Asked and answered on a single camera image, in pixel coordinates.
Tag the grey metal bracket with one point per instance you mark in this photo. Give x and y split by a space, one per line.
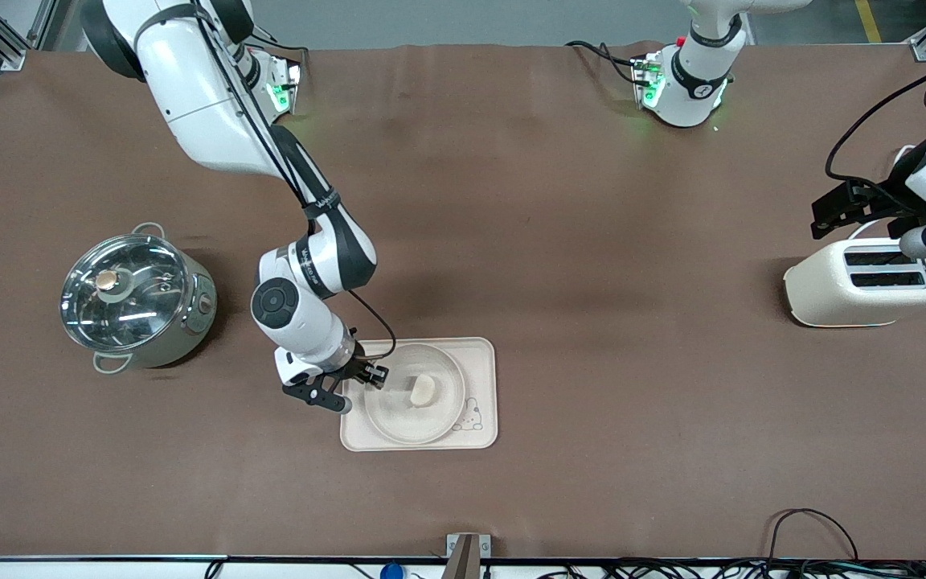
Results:
467 551

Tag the small blue round object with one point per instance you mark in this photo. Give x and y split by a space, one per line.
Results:
391 572

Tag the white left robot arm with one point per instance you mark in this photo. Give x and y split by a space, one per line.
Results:
692 80

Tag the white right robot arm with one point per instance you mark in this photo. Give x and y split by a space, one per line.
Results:
206 104

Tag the cream two-slot toaster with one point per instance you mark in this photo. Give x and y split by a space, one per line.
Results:
833 289

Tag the round beige plate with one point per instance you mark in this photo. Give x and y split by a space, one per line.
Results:
423 422

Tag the beige rabbit print tray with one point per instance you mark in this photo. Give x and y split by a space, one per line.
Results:
479 362

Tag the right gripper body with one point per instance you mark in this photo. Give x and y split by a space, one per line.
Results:
356 367

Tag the glass pot lid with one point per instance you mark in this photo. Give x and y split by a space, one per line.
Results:
133 314

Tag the brown table cloth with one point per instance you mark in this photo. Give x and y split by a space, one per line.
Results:
511 201

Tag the steel pot with glass lid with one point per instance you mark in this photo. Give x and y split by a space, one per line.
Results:
198 322

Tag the small white bun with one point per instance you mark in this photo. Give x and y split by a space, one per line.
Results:
424 391

